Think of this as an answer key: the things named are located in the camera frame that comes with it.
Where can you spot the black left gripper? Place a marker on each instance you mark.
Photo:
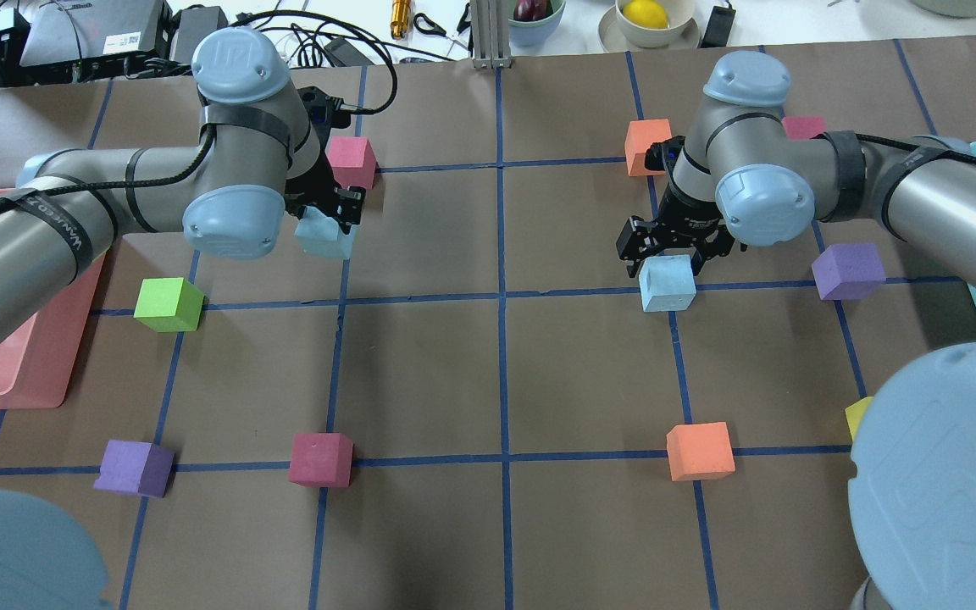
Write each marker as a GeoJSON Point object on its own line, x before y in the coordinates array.
{"type": "Point", "coordinates": [324, 188]}

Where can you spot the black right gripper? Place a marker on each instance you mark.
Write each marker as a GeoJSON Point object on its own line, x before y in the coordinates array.
{"type": "Point", "coordinates": [690, 219]}

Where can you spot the light blue foam block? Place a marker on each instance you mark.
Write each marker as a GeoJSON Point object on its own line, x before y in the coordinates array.
{"type": "Point", "coordinates": [318, 235]}

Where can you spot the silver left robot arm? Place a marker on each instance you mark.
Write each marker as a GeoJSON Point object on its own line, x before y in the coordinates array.
{"type": "Point", "coordinates": [261, 156]}

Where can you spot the pink foam block left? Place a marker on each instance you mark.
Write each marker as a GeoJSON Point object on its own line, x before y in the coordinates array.
{"type": "Point", "coordinates": [353, 161]}

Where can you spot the pink foam block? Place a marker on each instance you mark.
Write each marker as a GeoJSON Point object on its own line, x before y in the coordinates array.
{"type": "Point", "coordinates": [353, 161]}
{"type": "Point", "coordinates": [321, 460]}

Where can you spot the orange foam block left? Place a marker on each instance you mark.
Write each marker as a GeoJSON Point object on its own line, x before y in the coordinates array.
{"type": "Point", "coordinates": [640, 136]}

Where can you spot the orange foam block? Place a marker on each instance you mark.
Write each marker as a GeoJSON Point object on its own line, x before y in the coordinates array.
{"type": "Point", "coordinates": [699, 452]}
{"type": "Point", "coordinates": [640, 136]}

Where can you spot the magenta foam block far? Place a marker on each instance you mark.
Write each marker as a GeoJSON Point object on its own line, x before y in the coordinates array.
{"type": "Point", "coordinates": [804, 127]}

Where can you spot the purple foam block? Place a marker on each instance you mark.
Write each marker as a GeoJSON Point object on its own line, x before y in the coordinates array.
{"type": "Point", "coordinates": [848, 271]}
{"type": "Point", "coordinates": [135, 468]}

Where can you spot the gold metal cylinder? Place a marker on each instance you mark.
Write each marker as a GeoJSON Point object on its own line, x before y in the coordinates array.
{"type": "Point", "coordinates": [401, 18]}

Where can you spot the orange foam block right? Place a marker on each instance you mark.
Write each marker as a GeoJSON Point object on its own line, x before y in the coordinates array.
{"type": "Point", "coordinates": [699, 452]}

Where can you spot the green foam block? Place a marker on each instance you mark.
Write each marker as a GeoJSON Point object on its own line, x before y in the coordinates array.
{"type": "Point", "coordinates": [169, 305]}

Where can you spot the white cup with saucer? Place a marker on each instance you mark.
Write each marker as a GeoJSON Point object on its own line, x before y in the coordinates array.
{"type": "Point", "coordinates": [639, 25]}

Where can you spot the black power adapter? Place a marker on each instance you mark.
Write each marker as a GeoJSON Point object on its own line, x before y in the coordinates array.
{"type": "Point", "coordinates": [190, 26]}

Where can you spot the light blue fruit bowl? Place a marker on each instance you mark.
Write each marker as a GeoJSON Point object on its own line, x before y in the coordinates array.
{"type": "Point", "coordinates": [530, 23]}

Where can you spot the yellow foam block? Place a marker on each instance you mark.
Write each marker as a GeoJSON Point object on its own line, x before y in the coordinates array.
{"type": "Point", "coordinates": [854, 415]}

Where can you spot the pink foam block right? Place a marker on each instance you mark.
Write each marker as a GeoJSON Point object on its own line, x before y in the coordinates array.
{"type": "Point", "coordinates": [321, 460]}

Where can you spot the black electronics box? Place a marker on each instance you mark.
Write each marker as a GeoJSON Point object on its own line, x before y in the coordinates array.
{"type": "Point", "coordinates": [65, 32]}

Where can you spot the pink plastic tray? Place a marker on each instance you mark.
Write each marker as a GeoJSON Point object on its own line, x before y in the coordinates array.
{"type": "Point", "coordinates": [45, 300]}

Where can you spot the aluminium frame post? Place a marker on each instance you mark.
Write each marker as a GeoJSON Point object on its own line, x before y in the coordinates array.
{"type": "Point", "coordinates": [490, 34]}

